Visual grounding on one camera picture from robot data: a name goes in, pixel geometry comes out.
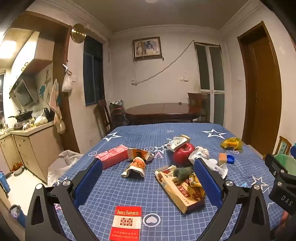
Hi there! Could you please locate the frosted glass double door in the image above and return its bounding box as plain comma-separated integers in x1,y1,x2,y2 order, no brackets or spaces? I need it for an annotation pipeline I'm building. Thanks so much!
194,42,226,127

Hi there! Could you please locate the white bag of garlic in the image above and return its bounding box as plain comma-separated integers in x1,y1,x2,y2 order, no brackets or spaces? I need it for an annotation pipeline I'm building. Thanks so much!
34,113,49,127

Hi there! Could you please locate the blue star print tablecloth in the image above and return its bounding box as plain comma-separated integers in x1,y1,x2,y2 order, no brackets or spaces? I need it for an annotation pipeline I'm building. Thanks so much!
50,122,287,241

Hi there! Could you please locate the yellow snack wrapper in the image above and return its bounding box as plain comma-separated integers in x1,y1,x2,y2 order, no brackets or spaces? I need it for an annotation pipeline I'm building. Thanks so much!
188,173,206,197

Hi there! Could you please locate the white crumpled cloth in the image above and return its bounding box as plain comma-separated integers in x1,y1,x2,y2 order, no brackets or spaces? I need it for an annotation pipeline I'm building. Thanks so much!
47,149,85,187

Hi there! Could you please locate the brown cardboard box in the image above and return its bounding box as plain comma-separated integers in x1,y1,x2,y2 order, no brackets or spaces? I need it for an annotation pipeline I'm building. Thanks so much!
154,165,206,214

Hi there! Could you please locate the yellow plastic wrapper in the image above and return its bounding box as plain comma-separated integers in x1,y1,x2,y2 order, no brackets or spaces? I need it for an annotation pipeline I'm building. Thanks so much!
220,137,243,151

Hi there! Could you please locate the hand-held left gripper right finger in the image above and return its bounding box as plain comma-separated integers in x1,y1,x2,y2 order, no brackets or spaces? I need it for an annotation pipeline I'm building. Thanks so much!
194,158,271,241

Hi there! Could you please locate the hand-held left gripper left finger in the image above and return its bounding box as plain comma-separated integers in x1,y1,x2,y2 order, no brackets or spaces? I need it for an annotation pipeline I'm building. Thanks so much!
25,158,103,241

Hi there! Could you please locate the pink hanging towel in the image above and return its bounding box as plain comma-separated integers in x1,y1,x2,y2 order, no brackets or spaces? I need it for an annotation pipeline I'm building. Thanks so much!
49,79,63,126

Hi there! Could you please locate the red cigarette pack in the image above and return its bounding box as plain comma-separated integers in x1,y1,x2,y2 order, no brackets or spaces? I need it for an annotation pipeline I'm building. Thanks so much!
109,205,142,241

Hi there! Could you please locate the plain brown wooden door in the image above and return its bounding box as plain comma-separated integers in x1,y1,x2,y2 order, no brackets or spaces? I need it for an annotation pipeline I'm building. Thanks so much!
237,21,282,160

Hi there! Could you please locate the gold round wall clock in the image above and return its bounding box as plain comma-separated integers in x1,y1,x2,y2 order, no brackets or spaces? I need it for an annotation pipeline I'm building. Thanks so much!
71,23,87,44

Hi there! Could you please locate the beige wall cupboard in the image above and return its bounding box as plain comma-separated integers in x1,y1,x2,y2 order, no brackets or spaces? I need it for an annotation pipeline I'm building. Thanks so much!
5,30,54,75

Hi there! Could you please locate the pink tissue pack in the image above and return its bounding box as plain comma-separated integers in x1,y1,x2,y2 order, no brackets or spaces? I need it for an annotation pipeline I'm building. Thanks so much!
95,145,129,170

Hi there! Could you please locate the carved back wooden chair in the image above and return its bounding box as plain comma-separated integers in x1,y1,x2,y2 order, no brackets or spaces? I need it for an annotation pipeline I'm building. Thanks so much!
187,92,211,123

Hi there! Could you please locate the black wok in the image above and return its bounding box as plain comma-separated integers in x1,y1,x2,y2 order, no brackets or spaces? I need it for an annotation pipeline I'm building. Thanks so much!
8,110,34,121

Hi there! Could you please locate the red apple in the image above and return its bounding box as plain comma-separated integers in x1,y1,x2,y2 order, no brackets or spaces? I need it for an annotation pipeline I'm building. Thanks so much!
173,143,196,167

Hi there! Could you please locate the range hood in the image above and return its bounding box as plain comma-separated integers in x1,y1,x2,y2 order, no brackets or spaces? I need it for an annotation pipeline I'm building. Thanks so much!
9,76,39,108

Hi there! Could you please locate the white barcode packet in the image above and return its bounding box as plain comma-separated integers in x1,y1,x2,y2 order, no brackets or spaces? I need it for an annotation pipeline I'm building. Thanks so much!
165,134,191,152

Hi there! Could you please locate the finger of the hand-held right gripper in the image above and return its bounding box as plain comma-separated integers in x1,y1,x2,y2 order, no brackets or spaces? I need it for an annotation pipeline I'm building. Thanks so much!
265,153,290,181

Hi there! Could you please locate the green lined trash bin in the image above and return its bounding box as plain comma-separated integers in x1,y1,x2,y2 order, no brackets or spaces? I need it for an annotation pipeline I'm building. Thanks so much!
273,153,296,173

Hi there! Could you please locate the white wall cable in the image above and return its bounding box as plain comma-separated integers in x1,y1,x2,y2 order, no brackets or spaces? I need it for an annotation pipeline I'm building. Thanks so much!
133,40,196,86

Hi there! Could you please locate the blue plastic bottle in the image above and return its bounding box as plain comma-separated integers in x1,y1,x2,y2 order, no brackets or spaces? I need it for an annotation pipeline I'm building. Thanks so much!
0,170,11,194
10,204,26,229

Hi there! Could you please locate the dark window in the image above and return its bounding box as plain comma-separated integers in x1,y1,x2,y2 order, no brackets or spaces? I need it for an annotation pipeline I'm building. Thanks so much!
83,36,103,107

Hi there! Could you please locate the round dark wooden table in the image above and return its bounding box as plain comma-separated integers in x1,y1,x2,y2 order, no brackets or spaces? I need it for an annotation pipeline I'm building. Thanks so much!
124,103,201,126

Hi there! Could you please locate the beige kitchen cabinet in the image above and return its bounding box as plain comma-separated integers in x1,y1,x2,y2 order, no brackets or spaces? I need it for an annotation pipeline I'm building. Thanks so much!
0,120,64,183

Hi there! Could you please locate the crushed orange paper cup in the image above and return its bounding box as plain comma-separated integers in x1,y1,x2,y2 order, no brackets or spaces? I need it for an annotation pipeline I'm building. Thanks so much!
121,157,146,179

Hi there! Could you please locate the dark wooden chair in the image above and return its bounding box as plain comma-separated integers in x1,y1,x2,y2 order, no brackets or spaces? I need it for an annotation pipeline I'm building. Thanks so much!
97,99,112,135

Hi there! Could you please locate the hanging white plastic bag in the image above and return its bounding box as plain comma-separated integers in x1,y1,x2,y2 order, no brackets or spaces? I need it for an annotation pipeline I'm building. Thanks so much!
61,71,73,93

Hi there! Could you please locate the small yellow wooden chair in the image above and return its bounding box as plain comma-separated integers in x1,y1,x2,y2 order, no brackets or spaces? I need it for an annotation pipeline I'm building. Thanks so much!
262,136,292,160

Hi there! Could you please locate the torn orange white carton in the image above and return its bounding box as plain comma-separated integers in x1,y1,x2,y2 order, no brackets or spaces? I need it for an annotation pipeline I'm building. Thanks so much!
128,148,154,162

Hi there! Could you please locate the green scouring pad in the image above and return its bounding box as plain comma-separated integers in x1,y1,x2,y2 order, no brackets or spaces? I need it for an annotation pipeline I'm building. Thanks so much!
172,166,195,183

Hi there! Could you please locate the framed wall picture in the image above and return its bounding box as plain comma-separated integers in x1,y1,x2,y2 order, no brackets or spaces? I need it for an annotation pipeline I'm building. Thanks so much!
132,37,162,61

